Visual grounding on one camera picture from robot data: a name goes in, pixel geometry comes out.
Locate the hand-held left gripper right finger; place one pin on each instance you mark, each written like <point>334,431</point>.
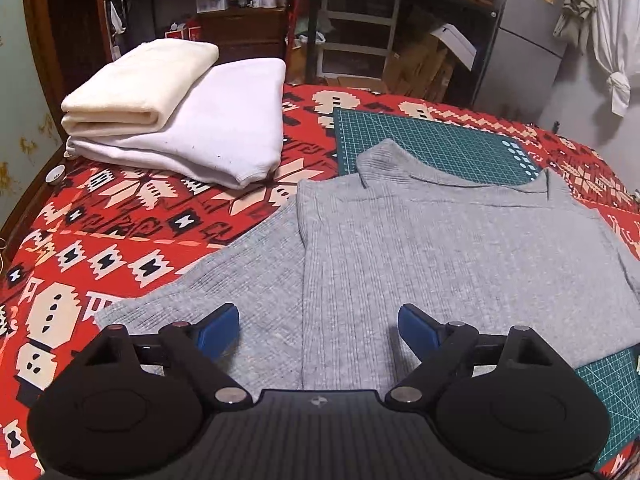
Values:
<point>417,331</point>

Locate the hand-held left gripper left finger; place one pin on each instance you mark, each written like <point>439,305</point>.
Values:
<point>220,331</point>

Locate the grey ribbed shirt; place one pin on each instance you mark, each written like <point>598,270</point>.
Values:
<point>425,240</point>

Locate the red patterned blanket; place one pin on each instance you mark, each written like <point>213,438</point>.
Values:
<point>125,240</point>

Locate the green cutting mat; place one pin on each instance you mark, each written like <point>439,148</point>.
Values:
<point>440,135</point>

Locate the white folded cloth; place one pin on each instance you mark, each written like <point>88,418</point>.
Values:
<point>225,120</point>

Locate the small blue-rimmed bowl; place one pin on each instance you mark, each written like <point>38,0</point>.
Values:
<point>55,175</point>

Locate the stack of flattened cardboard boxes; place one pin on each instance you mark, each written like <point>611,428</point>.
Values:
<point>420,70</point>

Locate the cream folded cloth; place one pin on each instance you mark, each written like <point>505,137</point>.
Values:
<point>140,80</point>

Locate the silver refrigerator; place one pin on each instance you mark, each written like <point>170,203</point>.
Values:
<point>520,70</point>

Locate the white flat cardboard box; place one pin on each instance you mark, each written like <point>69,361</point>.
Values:
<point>457,42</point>

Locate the red printed box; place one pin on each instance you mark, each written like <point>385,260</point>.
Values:
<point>192,32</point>
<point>174,35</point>

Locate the brown wooden drawer cabinet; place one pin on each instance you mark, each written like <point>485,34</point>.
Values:
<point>240,30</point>

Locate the white plastic drawer unit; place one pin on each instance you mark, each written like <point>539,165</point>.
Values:
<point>360,17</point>

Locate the dark cluttered desk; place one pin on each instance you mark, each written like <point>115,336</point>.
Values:
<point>307,20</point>

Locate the white box under desk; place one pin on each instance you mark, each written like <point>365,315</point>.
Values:
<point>210,1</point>

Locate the white hanging cloth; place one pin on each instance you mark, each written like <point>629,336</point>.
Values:
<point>116,12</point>

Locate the beige hanging cloth bag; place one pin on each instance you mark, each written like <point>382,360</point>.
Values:
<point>575,10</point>

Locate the white tied curtain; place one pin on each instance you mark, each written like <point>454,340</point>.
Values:
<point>620,25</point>

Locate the brown wooden door frame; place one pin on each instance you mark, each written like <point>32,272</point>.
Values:
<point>42,50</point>

